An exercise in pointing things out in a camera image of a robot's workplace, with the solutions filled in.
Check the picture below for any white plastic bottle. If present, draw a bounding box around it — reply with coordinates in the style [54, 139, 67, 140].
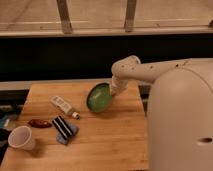
[51, 96, 80, 119]

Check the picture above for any green ceramic bowl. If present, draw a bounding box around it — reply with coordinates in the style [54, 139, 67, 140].
[86, 83, 113, 113]

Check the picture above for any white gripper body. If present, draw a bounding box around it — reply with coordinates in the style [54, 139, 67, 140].
[110, 77, 128, 96]

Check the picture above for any black white striped box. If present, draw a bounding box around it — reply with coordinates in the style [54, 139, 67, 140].
[52, 116, 73, 140]

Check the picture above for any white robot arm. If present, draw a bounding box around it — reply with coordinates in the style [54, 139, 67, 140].
[110, 55, 213, 171]

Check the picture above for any white paper cup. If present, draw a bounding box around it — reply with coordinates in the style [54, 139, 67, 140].
[8, 126, 36, 150]

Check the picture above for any dark red oval object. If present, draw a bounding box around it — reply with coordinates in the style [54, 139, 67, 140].
[28, 119, 52, 128]

